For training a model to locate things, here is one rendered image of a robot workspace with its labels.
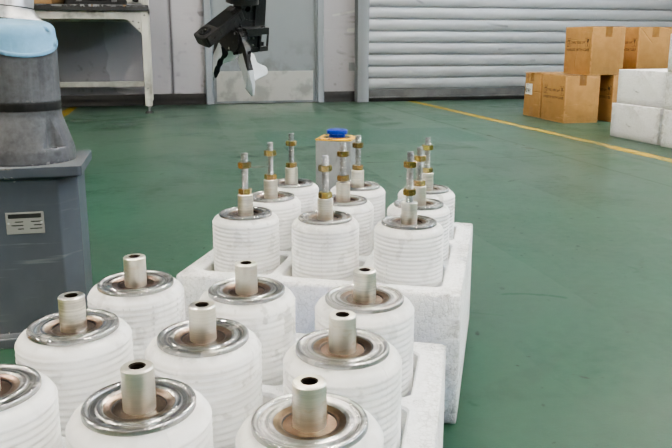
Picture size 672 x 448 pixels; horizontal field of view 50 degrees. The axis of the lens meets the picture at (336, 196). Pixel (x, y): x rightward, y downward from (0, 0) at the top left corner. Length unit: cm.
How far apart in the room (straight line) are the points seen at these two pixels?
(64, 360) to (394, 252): 48
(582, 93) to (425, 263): 394
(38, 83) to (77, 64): 492
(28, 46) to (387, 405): 88
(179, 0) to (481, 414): 539
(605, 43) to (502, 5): 203
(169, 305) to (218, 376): 17
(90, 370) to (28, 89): 71
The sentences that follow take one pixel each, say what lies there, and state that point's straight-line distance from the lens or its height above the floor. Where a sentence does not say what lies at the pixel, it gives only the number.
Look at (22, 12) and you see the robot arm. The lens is 141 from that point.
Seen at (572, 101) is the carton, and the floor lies 14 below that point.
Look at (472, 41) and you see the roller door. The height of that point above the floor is 51.
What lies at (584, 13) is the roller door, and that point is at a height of 76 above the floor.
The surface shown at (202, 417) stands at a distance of 51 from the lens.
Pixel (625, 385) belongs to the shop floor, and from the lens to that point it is 118.
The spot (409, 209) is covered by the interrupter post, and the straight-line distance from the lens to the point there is 98.
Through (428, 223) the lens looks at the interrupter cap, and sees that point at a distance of 98.
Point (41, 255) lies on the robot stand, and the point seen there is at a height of 15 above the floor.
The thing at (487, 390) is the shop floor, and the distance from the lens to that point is 110.
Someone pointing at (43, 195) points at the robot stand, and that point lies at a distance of 125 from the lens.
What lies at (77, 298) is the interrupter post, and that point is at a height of 28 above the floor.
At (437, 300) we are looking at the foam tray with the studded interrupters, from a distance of 94.
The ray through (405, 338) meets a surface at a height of 22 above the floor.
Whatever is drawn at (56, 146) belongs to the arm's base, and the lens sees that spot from 128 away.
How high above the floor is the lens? 49
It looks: 12 degrees down
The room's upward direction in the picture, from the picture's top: straight up
